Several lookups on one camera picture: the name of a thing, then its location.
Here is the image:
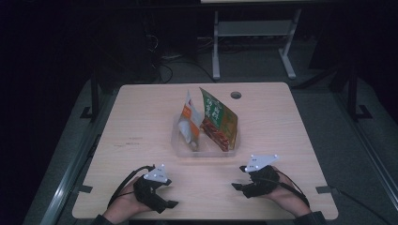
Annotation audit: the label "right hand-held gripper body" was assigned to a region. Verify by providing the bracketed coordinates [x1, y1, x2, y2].
[239, 153, 280, 200]

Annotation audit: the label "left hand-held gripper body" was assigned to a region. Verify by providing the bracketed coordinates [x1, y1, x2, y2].
[132, 162, 172, 215]

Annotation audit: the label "clear plastic container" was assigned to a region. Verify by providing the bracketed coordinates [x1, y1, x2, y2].
[170, 112, 241, 158]

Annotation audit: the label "green red seasoning packet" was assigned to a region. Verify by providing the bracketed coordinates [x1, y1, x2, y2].
[199, 87, 239, 153]

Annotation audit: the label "orange white food packet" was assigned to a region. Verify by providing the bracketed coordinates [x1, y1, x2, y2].
[177, 89, 204, 153]

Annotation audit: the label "black metal stand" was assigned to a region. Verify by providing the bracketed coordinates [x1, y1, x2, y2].
[79, 70, 101, 123]
[328, 62, 374, 123]

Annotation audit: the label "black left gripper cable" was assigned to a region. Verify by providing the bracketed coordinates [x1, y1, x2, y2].
[106, 164, 157, 210]

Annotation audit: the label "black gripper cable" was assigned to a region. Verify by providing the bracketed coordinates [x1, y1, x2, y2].
[272, 166, 312, 208]
[106, 164, 157, 210]

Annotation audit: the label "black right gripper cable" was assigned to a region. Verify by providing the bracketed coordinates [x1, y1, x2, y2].
[272, 166, 312, 208]

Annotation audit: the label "aluminium rail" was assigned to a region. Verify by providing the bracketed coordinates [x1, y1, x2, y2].
[39, 90, 121, 225]
[331, 90, 398, 203]

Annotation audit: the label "thin black floor cable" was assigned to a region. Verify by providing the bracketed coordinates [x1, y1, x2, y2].
[338, 187, 393, 225]

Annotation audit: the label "black floor cables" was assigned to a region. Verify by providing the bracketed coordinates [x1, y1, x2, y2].
[146, 32, 217, 84]

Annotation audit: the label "grey metal table frame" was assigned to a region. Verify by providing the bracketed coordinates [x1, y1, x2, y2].
[211, 8, 303, 81]

